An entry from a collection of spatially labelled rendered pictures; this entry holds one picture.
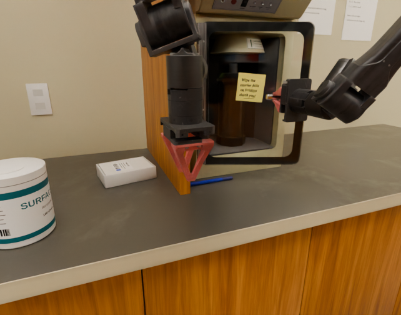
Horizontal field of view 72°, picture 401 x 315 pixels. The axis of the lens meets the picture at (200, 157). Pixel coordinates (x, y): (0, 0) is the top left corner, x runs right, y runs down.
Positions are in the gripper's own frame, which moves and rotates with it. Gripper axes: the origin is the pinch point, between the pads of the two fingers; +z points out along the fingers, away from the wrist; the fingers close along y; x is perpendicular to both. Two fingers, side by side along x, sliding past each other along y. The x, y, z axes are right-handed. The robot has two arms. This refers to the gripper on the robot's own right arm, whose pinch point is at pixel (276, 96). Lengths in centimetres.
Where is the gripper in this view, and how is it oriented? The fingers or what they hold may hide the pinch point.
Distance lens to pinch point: 79.4
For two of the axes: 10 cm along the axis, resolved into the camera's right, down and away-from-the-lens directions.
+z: -3.4, -3.0, 8.9
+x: -9.4, 1.1, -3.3
